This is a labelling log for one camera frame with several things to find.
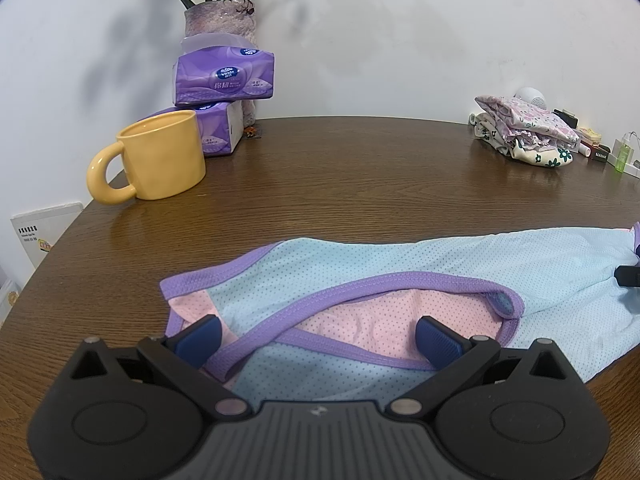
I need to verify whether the pink blue mesh vest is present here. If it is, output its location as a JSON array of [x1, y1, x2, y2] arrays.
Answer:
[[160, 222, 640, 403]]

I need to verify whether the lilac ruffled folded cloth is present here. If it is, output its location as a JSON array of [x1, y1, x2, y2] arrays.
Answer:
[[505, 130, 556, 156]]

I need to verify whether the cream green-flower folded cloth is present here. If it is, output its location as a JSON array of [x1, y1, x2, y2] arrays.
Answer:
[[469, 112, 573, 168]]

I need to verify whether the white green printed bag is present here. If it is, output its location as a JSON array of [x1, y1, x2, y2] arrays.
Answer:
[[0, 280, 22, 313]]

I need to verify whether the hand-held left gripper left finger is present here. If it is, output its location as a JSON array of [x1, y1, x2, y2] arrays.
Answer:
[[70, 314, 251, 421]]

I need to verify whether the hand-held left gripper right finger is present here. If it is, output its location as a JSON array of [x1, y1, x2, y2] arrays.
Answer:
[[390, 315, 571, 421]]

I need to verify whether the lilac textured vase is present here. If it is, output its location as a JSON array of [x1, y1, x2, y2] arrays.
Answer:
[[184, 0, 258, 126]]

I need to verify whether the white round speaker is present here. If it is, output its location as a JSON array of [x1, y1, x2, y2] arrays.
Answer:
[[515, 87, 548, 111]]

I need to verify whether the green bottle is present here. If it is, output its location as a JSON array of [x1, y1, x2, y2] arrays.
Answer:
[[612, 135, 633, 175]]

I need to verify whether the purple tissue pack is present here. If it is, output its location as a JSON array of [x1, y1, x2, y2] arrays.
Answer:
[[150, 101, 246, 158], [171, 46, 276, 107]]

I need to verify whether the yellow mug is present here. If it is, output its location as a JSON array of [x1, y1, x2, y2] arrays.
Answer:
[[86, 109, 207, 206]]

